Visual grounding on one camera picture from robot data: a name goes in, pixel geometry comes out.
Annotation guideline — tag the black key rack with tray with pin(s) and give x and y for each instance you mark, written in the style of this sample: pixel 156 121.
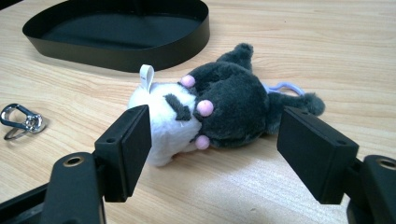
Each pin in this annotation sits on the black key rack with tray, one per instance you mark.
pixel 124 60

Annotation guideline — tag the silver carabiner keyring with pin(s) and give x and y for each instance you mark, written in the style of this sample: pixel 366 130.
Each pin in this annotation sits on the silver carabiner keyring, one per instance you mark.
pixel 32 121

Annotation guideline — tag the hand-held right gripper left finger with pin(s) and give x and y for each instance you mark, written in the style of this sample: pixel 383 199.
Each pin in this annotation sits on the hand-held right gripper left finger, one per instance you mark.
pixel 124 149

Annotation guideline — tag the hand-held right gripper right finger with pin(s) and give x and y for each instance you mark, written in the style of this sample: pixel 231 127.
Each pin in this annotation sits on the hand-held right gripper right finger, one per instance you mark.
pixel 314 152

